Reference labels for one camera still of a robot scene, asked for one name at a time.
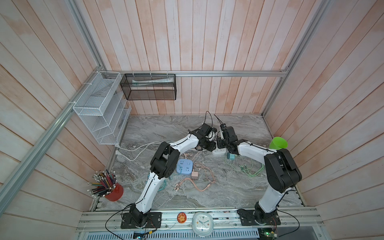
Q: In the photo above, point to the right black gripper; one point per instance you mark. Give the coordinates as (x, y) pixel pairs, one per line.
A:
(218, 142)

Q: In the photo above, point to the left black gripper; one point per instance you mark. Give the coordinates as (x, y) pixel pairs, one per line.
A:
(211, 147)

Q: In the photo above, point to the white power strip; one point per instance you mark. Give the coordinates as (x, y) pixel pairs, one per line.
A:
(219, 152)

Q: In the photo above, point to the teal plug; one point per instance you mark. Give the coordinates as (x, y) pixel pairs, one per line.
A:
(231, 156)

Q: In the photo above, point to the blue power strip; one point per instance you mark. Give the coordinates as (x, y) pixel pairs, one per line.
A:
(184, 167)

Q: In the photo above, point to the pink usb charger plug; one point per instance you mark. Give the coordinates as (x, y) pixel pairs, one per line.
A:
(194, 175)

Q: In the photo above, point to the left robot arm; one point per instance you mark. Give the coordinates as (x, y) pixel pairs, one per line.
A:
(164, 163)

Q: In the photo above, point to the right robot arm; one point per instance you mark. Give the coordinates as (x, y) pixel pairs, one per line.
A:
(282, 172)

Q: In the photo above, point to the green plastic goblet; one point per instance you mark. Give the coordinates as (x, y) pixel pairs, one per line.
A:
(278, 143)

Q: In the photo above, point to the black mesh basket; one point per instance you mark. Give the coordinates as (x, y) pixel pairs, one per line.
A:
(142, 87)

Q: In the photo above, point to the red round sticker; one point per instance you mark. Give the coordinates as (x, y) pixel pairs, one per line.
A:
(181, 218)

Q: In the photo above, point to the white alarm clock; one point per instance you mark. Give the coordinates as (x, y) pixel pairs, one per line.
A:
(203, 224)

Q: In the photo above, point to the red pencil cup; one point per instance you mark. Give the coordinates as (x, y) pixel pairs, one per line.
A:
(105, 185)

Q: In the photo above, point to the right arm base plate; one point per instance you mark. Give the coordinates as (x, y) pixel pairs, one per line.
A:
(258, 218)

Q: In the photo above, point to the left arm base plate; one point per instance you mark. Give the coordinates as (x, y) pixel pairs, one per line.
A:
(140, 221)

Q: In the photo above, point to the white wire mesh shelf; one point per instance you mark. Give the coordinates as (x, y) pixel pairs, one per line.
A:
(102, 108)

